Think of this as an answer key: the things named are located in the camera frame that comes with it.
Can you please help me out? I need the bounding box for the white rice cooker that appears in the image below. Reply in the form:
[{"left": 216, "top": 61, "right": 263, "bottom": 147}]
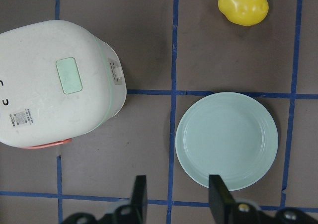
[{"left": 0, "top": 20, "right": 127, "bottom": 149}]

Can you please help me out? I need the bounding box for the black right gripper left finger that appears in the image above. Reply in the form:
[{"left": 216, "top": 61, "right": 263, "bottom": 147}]
[{"left": 130, "top": 175, "right": 148, "bottom": 224}]

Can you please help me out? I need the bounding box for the yellow toy pepper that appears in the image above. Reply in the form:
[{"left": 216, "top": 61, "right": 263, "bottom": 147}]
[{"left": 218, "top": 0, "right": 269, "bottom": 26}]

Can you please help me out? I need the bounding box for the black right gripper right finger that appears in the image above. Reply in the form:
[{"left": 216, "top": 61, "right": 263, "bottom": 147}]
[{"left": 208, "top": 174, "right": 239, "bottom": 224}]

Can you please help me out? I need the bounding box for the right green plate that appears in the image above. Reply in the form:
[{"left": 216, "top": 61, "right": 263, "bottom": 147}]
[{"left": 175, "top": 92, "right": 279, "bottom": 191}]

